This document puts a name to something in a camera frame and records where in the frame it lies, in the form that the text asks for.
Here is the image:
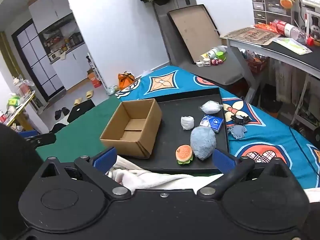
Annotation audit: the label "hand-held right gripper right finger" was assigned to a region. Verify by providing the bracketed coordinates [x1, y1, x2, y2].
[197, 149, 292, 201]

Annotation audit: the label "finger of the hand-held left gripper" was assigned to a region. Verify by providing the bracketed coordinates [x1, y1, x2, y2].
[17, 129, 38, 138]
[24, 132, 57, 149]

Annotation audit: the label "blue tissue packet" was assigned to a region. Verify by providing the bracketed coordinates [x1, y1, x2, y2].
[199, 114, 225, 133]

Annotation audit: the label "blue fuzzy plush toy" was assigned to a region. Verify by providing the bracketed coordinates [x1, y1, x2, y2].
[190, 126, 217, 160]

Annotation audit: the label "black bin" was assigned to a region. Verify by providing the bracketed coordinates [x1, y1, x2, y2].
[259, 84, 282, 114]

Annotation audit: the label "large red label bottle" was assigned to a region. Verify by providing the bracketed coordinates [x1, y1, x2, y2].
[271, 19, 307, 44]

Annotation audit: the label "small blue cloth toy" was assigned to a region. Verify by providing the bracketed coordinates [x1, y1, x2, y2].
[229, 125, 248, 140]

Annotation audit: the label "brown cardboard box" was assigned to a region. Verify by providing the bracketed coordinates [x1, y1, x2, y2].
[99, 98, 163, 159]

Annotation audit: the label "white printed tub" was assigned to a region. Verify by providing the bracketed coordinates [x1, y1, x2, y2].
[200, 46, 225, 60]

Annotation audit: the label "green mat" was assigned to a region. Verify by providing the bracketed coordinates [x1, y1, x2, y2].
[35, 96, 123, 164]

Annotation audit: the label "yellow round table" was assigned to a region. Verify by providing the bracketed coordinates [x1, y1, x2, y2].
[0, 90, 37, 130]

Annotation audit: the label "grey door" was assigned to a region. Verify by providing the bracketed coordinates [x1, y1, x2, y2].
[150, 0, 198, 67]

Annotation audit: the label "white fleece towel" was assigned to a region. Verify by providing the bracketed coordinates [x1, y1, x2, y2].
[105, 155, 224, 192]

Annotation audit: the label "orange bag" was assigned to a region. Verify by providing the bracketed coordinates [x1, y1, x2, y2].
[118, 71, 137, 90]

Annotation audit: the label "white cloth roll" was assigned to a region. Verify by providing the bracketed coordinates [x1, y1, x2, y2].
[180, 116, 195, 131]

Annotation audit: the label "brown patterned mat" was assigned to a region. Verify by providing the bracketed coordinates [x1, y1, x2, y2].
[220, 27, 282, 47]

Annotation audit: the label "black framed glass door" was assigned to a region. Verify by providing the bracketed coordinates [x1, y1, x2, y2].
[11, 19, 66, 100]

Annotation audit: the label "grey desk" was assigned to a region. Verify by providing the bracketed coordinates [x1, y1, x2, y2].
[219, 26, 320, 130]

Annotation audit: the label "black felt patch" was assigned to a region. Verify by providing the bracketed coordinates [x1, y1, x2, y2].
[229, 114, 250, 127]

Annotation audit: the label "black framed brown tray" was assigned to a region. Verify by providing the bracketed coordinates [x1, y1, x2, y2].
[167, 4, 220, 64]

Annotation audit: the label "green snack packet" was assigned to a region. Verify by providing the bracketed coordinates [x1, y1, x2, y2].
[272, 37, 313, 55]

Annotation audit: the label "white kitchen cabinet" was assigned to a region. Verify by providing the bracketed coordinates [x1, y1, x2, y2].
[29, 0, 92, 90]

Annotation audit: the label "clear bag of white cotton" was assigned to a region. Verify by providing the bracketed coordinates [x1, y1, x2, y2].
[199, 100, 223, 114]

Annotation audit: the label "orange crate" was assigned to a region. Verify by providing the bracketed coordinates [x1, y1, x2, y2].
[246, 55, 269, 75]

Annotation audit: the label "black desk mat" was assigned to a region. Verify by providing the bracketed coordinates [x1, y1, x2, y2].
[269, 39, 320, 72]

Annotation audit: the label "row of kitchen jars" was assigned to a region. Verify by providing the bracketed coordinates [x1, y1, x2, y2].
[44, 31, 84, 53]

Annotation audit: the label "orange carton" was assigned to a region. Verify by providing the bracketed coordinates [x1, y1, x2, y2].
[87, 69, 102, 88]

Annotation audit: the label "red snack packet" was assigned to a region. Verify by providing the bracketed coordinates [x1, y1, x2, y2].
[254, 22, 280, 34]

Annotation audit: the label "beige lace cloth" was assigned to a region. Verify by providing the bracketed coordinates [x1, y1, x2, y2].
[271, 60, 310, 103]

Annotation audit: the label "hamburger plush toy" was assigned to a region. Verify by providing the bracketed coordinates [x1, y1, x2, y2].
[175, 145, 193, 166]

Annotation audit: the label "grey drawer organizer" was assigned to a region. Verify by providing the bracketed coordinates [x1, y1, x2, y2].
[251, 0, 293, 26]

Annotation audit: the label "black cloth heap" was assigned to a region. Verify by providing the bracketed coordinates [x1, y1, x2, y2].
[50, 122, 69, 133]

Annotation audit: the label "white wire rack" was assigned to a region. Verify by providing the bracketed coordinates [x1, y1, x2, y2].
[86, 52, 108, 90]

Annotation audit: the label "black stool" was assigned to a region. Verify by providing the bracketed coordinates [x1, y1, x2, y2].
[67, 99, 96, 123]

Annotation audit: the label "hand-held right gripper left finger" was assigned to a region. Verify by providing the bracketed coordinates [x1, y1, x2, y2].
[40, 147, 132, 201]

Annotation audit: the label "glass jar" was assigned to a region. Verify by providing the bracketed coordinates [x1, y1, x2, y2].
[14, 76, 34, 98]

